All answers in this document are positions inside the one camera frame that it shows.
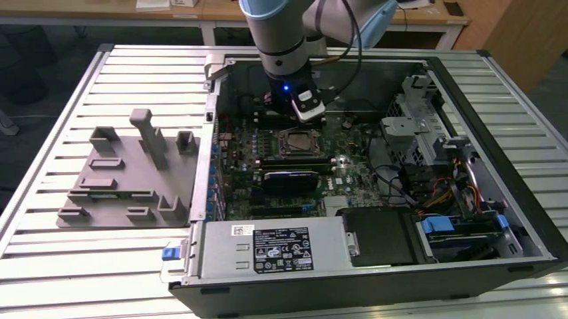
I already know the silver CPU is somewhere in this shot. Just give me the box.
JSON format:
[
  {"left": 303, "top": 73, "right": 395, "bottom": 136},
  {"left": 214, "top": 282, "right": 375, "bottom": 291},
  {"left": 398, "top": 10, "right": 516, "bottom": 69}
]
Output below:
[{"left": 286, "top": 133, "right": 314, "bottom": 151}]

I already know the CPU socket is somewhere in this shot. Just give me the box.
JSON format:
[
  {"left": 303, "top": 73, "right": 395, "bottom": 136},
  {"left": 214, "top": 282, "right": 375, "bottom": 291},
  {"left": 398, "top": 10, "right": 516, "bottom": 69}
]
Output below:
[{"left": 275, "top": 129, "right": 325, "bottom": 158}]

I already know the black graphics card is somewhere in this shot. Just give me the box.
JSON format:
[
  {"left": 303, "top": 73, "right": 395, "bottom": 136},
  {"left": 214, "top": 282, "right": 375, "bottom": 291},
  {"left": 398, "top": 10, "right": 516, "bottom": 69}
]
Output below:
[{"left": 260, "top": 169, "right": 321, "bottom": 197}]

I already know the metal drive cage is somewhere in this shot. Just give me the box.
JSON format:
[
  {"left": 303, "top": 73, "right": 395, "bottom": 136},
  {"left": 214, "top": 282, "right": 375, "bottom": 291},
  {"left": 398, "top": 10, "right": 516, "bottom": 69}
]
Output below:
[{"left": 379, "top": 75, "right": 450, "bottom": 167}]

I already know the green motherboard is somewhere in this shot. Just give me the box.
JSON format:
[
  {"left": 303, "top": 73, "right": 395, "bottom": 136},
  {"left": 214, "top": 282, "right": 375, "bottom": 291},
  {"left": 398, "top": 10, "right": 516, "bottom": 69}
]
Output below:
[{"left": 212, "top": 111, "right": 387, "bottom": 222}]

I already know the silver chipset heatsink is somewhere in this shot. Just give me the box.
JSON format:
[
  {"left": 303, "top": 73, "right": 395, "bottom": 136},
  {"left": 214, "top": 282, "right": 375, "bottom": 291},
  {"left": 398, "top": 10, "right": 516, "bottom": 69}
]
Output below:
[{"left": 325, "top": 195, "right": 353, "bottom": 213}]

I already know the black expansion slot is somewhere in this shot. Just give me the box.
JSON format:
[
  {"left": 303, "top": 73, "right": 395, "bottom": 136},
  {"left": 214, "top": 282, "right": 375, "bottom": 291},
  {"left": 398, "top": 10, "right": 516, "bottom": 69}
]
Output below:
[{"left": 248, "top": 206, "right": 311, "bottom": 217}]

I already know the grey parts rack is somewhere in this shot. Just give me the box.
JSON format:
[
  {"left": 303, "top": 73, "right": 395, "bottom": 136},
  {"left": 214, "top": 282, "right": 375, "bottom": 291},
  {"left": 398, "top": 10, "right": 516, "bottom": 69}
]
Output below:
[{"left": 55, "top": 108, "right": 199, "bottom": 229}]

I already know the green RAM stick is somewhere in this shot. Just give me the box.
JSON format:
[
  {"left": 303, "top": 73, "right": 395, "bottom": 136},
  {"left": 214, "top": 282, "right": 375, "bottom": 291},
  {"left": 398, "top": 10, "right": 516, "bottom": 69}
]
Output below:
[{"left": 88, "top": 189, "right": 152, "bottom": 199}]

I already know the silver power supply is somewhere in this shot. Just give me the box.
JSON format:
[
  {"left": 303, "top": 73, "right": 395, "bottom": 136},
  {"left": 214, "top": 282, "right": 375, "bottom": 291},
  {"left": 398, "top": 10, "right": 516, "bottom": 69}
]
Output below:
[{"left": 194, "top": 219, "right": 358, "bottom": 282}]

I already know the wooden desk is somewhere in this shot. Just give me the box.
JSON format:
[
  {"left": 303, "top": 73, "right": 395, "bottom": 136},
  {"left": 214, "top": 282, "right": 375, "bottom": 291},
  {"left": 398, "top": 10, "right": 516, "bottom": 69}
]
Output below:
[{"left": 0, "top": 0, "right": 472, "bottom": 51}]

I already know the hard disk in blue carrier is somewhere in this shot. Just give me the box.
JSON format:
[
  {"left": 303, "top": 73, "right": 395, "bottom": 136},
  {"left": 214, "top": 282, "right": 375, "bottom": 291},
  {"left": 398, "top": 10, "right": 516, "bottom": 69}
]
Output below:
[{"left": 416, "top": 214, "right": 512, "bottom": 262}]

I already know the wooden cabinet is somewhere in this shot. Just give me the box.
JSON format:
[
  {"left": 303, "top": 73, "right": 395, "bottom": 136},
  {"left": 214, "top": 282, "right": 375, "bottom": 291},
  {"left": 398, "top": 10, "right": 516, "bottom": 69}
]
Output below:
[{"left": 454, "top": 0, "right": 568, "bottom": 92}]

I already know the black office chair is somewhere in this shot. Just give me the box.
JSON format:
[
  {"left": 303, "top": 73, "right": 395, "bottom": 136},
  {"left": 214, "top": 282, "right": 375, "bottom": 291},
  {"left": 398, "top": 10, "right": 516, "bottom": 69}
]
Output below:
[{"left": 0, "top": 25, "right": 59, "bottom": 107}]

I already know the black open PC case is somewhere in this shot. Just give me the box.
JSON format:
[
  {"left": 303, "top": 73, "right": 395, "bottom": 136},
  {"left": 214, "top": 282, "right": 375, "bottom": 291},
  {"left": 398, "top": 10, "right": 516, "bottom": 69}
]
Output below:
[{"left": 167, "top": 49, "right": 563, "bottom": 316}]

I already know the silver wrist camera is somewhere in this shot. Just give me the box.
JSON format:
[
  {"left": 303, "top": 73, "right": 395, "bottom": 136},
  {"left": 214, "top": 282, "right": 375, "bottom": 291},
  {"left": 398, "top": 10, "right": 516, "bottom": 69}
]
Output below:
[{"left": 290, "top": 88, "right": 327, "bottom": 123}]

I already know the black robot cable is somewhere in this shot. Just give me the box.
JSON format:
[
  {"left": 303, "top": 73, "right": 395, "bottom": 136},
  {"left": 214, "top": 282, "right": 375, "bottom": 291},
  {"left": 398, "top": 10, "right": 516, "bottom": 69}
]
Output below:
[{"left": 317, "top": 49, "right": 363, "bottom": 101}]

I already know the black cable with gold plug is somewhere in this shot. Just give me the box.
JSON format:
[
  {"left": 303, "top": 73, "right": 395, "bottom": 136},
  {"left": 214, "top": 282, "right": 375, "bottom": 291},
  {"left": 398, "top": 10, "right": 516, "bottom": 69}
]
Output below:
[{"left": 310, "top": 0, "right": 363, "bottom": 66}]

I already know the black case cable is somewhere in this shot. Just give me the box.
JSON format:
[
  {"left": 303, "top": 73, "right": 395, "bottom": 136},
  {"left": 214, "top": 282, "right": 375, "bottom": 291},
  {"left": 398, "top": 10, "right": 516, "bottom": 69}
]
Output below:
[
  {"left": 385, "top": 178, "right": 421, "bottom": 207},
  {"left": 374, "top": 164, "right": 401, "bottom": 197}
]

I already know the coloured power wire bundle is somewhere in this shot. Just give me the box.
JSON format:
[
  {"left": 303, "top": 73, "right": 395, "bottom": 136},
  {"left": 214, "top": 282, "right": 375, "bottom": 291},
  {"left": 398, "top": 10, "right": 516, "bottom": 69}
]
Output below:
[{"left": 416, "top": 158, "right": 485, "bottom": 213}]

